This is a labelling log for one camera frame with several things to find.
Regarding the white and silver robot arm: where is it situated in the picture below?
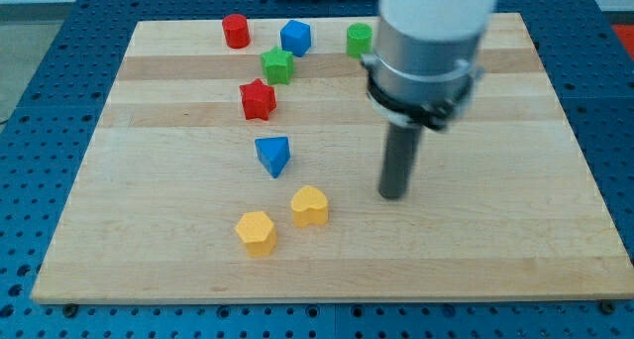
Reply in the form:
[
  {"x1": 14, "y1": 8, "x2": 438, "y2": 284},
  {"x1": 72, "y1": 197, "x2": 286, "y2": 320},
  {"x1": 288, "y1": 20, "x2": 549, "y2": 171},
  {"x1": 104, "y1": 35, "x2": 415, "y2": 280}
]
[{"x1": 361, "y1": 0, "x2": 498, "y2": 130}]

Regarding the yellow heart block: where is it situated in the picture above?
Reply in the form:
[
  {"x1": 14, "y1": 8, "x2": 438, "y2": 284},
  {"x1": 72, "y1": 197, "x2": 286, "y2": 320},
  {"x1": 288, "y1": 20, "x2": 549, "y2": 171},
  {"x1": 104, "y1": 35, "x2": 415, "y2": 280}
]
[{"x1": 290, "y1": 185, "x2": 329, "y2": 227}]

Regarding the blue triangle block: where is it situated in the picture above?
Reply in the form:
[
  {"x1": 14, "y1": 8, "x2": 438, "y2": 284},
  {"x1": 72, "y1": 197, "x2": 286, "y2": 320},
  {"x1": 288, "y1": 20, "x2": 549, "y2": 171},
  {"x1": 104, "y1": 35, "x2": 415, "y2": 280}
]
[{"x1": 255, "y1": 137, "x2": 290, "y2": 178}]

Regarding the light wooden board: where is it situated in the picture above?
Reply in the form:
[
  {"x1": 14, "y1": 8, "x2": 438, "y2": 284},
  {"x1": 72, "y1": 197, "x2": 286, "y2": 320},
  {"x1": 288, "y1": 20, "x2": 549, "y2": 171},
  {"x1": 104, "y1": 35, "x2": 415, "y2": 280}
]
[{"x1": 32, "y1": 13, "x2": 633, "y2": 305}]

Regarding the red star block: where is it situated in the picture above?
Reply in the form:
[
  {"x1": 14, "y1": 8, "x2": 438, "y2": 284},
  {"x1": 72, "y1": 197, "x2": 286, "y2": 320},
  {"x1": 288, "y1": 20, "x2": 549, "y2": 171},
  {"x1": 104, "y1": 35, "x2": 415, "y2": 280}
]
[{"x1": 239, "y1": 78, "x2": 276, "y2": 121}]

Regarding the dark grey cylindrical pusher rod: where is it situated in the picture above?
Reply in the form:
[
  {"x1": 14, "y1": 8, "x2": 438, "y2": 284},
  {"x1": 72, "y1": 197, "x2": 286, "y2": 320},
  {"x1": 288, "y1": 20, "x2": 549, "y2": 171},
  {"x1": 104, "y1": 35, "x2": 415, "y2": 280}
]
[{"x1": 378, "y1": 124, "x2": 423, "y2": 200}]

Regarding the yellow hexagon block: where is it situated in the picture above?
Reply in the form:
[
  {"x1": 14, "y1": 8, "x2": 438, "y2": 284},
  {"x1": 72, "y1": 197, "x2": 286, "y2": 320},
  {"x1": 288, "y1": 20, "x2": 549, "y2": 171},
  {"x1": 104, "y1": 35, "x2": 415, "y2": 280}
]
[{"x1": 235, "y1": 211, "x2": 277, "y2": 258}]

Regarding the green star block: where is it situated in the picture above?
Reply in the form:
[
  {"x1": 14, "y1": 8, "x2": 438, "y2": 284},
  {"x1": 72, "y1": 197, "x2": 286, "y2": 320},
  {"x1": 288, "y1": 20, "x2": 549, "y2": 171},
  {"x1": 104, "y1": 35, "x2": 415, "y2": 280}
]
[{"x1": 261, "y1": 46, "x2": 294, "y2": 85}]

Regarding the blue cube block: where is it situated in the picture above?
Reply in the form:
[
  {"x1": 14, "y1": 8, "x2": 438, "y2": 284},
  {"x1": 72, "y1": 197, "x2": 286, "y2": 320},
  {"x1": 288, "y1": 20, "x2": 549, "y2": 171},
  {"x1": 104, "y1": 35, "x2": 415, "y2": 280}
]
[{"x1": 280, "y1": 20, "x2": 312, "y2": 57}]

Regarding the green cylinder block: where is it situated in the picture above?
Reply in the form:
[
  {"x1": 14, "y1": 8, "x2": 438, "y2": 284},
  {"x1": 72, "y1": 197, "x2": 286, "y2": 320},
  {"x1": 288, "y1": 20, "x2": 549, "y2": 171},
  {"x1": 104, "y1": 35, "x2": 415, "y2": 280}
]
[{"x1": 346, "y1": 23, "x2": 372, "y2": 58}]

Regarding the red cylinder block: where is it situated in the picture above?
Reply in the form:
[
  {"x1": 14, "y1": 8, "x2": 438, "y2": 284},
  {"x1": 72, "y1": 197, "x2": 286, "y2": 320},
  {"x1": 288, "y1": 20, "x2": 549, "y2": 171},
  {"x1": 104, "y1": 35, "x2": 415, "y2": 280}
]
[{"x1": 221, "y1": 14, "x2": 251, "y2": 49}]

